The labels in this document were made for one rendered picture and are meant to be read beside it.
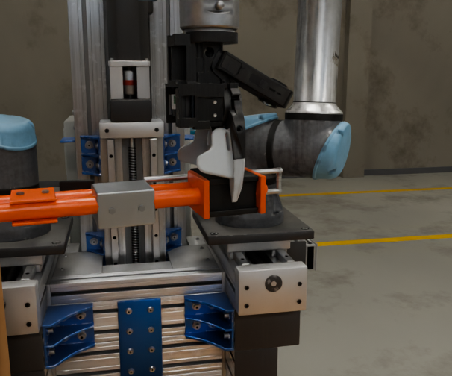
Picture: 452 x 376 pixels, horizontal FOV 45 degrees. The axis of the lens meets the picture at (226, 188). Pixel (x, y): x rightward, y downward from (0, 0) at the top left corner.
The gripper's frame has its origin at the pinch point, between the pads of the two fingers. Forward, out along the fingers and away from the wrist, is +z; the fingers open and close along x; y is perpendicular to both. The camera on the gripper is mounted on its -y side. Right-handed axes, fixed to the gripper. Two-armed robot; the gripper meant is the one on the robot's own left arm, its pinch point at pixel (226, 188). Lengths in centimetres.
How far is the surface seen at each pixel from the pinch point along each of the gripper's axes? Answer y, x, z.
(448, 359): -160, -125, 119
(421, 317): -179, -167, 119
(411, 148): -471, -549, 80
